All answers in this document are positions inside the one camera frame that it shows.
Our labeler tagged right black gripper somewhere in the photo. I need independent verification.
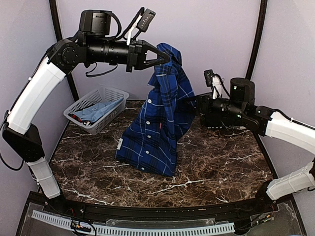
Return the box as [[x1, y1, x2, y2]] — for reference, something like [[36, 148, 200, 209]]
[[183, 91, 246, 121]]

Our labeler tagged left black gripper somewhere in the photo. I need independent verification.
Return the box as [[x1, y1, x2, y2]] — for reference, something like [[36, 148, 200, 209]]
[[86, 35, 171, 71]]

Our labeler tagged blue plaid long sleeve shirt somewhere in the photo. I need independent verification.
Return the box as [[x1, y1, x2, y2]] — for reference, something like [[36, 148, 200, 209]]
[[115, 43, 194, 177]]

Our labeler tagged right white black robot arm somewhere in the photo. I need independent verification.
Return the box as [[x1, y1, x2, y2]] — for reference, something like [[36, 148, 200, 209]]
[[182, 78, 315, 213]]

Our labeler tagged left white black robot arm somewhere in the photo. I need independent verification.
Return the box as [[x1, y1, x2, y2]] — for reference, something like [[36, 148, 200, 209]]
[[2, 8, 170, 214]]

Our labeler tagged folded black shirt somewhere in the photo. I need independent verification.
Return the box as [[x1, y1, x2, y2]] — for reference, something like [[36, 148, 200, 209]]
[[199, 93, 246, 130]]

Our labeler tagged white plastic mesh basket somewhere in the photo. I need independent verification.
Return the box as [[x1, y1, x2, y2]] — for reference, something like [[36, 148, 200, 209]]
[[63, 87, 129, 135]]

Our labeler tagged light blue shirt in basket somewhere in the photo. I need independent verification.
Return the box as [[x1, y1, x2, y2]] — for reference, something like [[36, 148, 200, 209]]
[[78, 98, 123, 124]]

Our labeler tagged red black garment in basket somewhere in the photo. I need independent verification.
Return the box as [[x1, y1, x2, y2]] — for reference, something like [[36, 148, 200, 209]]
[[68, 112, 92, 126]]

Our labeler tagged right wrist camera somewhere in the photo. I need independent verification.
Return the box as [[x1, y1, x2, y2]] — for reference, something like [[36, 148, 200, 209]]
[[204, 69, 223, 99]]

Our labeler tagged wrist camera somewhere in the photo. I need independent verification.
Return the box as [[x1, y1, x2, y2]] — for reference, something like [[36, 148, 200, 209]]
[[126, 7, 156, 46], [204, 69, 223, 99]]

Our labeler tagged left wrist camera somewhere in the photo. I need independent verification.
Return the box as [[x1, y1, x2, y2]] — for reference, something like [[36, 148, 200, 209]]
[[126, 7, 156, 46]]

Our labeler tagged right black frame post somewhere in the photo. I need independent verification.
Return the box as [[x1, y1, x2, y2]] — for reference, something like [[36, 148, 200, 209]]
[[238, 0, 268, 101]]

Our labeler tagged black frame post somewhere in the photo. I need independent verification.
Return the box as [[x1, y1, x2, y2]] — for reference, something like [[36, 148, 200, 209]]
[[48, 0, 80, 102], [238, 0, 268, 101]]

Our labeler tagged left black frame post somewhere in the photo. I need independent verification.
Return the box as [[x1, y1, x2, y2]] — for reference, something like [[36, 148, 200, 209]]
[[48, 0, 80, 102]]

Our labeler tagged white slotted cable duct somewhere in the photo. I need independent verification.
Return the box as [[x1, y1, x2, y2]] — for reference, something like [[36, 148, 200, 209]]
[[31, 210, 235, 236]]

